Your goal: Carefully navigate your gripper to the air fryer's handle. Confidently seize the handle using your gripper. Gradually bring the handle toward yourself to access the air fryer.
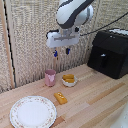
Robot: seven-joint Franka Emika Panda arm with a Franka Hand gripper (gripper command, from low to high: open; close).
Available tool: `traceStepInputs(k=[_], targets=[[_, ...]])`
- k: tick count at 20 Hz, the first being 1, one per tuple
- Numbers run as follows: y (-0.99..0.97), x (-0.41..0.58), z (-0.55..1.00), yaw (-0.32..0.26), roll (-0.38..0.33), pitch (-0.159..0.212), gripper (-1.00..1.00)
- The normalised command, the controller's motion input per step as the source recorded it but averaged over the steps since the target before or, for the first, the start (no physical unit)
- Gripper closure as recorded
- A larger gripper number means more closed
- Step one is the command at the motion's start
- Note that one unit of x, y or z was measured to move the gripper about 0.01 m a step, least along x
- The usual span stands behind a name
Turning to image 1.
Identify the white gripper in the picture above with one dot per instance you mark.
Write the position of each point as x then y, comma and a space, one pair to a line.
63, 38

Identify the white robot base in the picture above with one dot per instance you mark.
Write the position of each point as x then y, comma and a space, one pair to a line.
122, 118

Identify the black air fryer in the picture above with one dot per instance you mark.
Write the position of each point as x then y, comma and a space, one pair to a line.
113, 55

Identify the yellow food piece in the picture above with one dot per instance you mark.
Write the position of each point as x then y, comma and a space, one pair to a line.
70, 80
68, 76

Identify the pink cup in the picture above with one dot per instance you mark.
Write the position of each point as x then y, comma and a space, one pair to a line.
50, 78

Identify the small white bowl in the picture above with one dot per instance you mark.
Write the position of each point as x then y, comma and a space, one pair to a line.
69, 83

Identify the beige woven folding screen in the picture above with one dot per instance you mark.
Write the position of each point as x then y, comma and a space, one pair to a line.
30, 36

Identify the yellow rectangular block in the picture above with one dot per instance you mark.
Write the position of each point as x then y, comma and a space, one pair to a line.
60, 97

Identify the white floral rim plate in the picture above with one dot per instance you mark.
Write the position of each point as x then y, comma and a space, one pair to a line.
32, 112

